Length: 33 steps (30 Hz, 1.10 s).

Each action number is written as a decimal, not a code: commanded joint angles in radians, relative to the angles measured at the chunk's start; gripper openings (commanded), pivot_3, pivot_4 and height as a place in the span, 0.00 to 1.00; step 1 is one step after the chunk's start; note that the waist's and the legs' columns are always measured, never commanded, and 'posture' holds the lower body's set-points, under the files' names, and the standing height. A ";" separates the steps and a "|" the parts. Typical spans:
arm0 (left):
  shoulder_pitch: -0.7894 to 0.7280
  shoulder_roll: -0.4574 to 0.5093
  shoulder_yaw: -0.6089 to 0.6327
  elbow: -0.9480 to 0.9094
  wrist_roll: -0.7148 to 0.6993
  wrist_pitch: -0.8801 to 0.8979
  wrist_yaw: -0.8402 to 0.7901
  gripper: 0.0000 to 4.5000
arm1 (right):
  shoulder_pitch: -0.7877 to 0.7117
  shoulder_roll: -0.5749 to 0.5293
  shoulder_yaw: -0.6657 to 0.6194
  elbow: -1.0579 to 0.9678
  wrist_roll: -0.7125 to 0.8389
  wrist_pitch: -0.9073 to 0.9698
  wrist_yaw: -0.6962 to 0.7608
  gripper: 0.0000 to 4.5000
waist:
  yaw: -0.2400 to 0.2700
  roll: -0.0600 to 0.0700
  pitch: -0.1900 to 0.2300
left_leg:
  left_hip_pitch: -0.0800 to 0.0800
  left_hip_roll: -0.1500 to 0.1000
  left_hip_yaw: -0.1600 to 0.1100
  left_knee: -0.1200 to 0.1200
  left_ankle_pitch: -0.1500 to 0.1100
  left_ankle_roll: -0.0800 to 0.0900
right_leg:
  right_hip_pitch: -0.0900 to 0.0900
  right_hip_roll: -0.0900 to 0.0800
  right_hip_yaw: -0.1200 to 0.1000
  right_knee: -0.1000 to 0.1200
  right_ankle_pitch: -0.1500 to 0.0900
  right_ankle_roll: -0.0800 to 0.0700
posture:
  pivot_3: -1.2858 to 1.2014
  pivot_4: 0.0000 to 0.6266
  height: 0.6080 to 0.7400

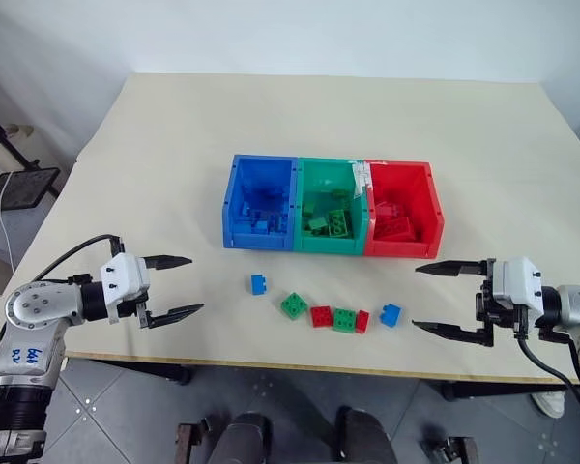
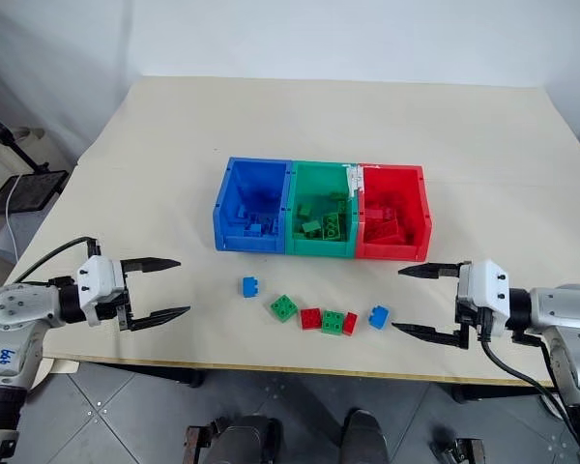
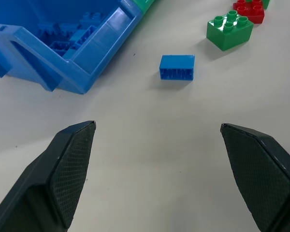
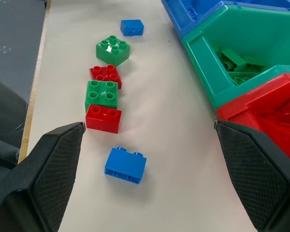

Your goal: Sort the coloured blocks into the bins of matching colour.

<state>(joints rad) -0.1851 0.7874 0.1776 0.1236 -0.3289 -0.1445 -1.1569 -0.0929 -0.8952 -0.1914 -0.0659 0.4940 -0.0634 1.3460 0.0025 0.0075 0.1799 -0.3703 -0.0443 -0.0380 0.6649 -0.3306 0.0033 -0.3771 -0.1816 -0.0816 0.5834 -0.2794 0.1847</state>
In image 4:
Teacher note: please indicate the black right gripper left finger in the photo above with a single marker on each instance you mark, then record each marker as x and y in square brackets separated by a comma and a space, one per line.
[46, 174]

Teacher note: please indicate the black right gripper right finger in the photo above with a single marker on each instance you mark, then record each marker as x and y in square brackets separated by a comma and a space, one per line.
[256, 174]

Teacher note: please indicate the red plastic storage bin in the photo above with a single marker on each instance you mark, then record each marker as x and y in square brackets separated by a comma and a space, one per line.
[270, 113]

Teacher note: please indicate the dark grey robot body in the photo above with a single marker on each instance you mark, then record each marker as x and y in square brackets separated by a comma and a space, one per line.
[3, 120]

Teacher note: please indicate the red two-stud toy brick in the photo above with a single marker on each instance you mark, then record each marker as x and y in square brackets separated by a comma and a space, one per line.
[103, 119]

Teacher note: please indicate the blue two-stud toy brick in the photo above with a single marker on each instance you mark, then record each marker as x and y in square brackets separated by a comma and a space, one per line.
[126, 165]
[131, 27]

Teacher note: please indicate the green four-stud toy brick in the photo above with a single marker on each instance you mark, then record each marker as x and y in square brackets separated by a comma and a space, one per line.
[101, 94]
[112, 50]

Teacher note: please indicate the red four-stud toy brick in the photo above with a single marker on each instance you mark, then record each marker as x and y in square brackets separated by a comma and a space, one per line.
[105, 73]

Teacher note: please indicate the green plastic storage bin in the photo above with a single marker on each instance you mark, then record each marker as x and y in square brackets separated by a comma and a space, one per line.
[232, 48]

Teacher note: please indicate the blue plastic storage bin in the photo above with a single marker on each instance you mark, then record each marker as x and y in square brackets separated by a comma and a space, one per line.
[207, 12]

